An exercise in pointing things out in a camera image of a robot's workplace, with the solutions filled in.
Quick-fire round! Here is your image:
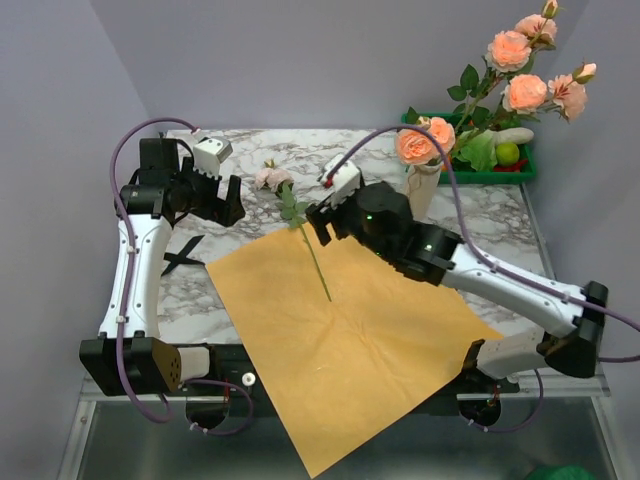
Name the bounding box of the green plastic crate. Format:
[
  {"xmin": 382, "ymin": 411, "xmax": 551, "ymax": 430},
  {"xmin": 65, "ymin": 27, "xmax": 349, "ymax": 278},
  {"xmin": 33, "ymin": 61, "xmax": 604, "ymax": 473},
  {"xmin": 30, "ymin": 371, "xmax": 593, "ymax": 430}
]
[{"xmin": 401, "ymin": 111, "xmax": 540, "ymax": 186}]

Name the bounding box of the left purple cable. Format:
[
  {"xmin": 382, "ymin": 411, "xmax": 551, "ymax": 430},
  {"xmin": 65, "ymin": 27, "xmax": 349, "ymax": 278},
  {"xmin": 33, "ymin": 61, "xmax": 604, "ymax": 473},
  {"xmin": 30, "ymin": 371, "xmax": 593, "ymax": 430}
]
[{"xmin": 112, "ymin": 117, "xmax": 256, "ymax": 436}]

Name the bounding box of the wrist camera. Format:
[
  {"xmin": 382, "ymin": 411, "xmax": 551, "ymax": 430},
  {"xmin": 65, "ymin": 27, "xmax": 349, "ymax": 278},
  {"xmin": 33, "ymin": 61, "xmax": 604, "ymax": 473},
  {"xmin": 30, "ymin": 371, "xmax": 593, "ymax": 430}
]
[
  {"xmin": 193, "ymin": 137, "xmax": 233, "ymax": 178},
  {"xmin": 318, "ymin": 154, "xmax": 362, "ymax": 197}
]

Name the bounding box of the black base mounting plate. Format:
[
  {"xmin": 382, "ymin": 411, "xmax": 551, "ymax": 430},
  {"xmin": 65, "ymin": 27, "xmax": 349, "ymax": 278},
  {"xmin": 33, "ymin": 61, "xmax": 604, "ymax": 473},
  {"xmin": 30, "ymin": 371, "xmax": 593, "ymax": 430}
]
[{"xmin": 173, "ymin": 344, "xmax": 520, "ymax": 427}]

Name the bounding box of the white radish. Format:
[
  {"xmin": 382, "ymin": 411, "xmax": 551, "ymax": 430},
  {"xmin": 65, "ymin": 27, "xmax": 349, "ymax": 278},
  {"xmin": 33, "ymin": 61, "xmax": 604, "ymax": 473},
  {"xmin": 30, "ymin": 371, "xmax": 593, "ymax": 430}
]
[{"xmin": 493, "ymin": 127, "xmax": 534, "ymax": 146}]

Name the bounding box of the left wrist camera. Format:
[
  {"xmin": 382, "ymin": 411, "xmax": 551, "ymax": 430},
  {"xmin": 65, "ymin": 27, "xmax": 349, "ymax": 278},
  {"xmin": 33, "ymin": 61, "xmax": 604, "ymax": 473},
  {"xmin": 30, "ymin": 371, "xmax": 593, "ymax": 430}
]
[{"xmin": 193, "ymin": 137, "xmax": 233, "ymax": 178}]

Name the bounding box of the green lime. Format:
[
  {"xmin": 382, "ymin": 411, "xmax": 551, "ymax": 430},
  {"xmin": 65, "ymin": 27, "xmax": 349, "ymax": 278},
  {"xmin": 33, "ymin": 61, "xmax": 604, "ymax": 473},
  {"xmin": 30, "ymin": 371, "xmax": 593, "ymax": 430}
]
[{"xmin": 495, "ymin": 142, "xmax": 520, "ymax": 168}]

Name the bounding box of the pink flower stem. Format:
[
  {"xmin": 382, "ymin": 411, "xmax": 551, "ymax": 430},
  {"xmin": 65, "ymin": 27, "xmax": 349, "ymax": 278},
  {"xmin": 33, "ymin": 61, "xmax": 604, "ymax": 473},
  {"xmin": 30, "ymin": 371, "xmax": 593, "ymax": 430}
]
[
  {"xmin": 447, "ymin": 1, "xmax": 559, "ymax": 133},
  {"xmin": 472, "ymin": 63, "xmax": 597, "ymax": 131},
  {"xmin": 395, "ymin": 108, "xmax": 456, "ymax": 165}
]

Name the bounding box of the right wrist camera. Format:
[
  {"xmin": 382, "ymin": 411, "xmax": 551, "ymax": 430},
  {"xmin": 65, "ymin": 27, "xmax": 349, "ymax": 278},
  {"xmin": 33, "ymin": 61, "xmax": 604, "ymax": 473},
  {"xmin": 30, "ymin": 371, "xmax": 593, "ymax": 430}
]
[{"xmin": 318, "ymin": 154, "xmax": 362, "ymax": 197}]

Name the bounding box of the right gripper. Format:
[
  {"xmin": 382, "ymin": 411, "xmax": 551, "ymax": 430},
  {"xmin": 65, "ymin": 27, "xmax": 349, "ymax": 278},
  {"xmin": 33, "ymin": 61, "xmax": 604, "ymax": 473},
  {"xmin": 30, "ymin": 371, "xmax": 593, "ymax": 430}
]
[{"xmin": 306, "ymin": 180, "xmax": 394, "ymax": 261}]

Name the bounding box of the orange paper flower wrap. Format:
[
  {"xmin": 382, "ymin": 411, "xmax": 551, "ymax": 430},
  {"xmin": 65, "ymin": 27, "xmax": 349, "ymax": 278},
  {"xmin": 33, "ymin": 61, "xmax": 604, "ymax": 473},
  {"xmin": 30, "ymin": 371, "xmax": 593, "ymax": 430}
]
[{"xmin": 207, "ymin": 229, "xmax": 497, "ymax": 476}]

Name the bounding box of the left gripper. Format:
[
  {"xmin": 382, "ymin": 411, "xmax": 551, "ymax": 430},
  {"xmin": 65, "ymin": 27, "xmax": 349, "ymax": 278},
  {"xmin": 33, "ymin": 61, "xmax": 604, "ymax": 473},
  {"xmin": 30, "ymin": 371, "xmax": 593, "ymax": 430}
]
[{"xmin": 171, "ymin": 157, "xmax": 246, "ymax": 226}]

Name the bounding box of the pink flower bouquet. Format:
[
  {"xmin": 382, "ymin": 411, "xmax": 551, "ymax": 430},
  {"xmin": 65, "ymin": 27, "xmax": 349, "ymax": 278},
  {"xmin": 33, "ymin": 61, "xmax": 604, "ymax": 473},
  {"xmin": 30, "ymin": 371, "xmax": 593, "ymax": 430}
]
[{"xmin": 254, "ymin": 158, "xmax": 332, "ymax": 301}]

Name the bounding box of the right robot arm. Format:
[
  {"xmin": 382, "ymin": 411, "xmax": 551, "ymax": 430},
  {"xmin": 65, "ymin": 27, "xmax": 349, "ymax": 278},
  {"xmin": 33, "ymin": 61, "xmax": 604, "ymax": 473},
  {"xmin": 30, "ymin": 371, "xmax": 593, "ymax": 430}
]
[{"xmin": 305, "ymin": 182, "xmax": 608, "ymax": 392}]

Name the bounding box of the green cloth object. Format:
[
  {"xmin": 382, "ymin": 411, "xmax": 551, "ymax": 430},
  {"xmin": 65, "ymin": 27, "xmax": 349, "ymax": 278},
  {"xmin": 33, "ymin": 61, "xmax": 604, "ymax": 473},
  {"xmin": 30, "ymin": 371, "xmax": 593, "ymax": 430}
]
[{"xmin": 525, "ymin": 465, "xmax": 596, "ymax": 480}]

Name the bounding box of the aluminium rail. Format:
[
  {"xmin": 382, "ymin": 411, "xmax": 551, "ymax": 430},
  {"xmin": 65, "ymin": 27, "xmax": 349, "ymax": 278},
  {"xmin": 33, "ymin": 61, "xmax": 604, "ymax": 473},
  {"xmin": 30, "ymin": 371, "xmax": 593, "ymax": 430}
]
[{"xmin": 80, "ymin": 367, "xmax": 610, "ymax": 402}]

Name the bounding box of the red chili pepper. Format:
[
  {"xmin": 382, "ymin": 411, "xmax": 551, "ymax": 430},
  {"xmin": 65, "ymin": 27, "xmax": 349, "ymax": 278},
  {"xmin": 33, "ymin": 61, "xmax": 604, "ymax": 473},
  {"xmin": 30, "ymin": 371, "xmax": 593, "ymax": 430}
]
[{"xmin": 493, "ymin": 159, "xmax": 529, "ymax": 173}]

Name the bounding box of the green lettuce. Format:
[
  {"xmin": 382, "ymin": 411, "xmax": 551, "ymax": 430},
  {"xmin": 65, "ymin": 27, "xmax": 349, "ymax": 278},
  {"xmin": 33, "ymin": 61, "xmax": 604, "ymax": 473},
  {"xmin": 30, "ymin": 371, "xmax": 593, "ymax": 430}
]
[{"xmin": 452, "ymin": 129, "xmax": 498, "ymax": 172}]

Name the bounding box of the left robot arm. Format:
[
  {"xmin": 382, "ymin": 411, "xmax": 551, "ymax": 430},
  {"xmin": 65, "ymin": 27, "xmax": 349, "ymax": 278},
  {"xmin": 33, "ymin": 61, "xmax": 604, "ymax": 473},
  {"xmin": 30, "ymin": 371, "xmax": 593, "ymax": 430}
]
[{"xmin": 79, "ymin": 135, "xmax": 245, "ymax": 396}]

